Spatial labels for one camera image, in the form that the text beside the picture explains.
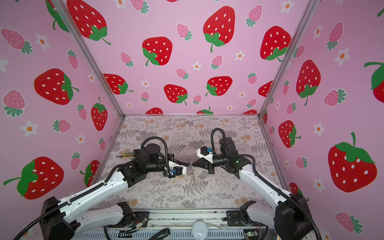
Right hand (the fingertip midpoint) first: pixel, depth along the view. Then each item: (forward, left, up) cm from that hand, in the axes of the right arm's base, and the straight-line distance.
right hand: (193, 163), depth 72 cm
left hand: (-1, +3, +3) cm, 4 cm away
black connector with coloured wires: (+11, +42, -17) cm, 46 cm away
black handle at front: (-29, +11, -17) cm, 35 cm away
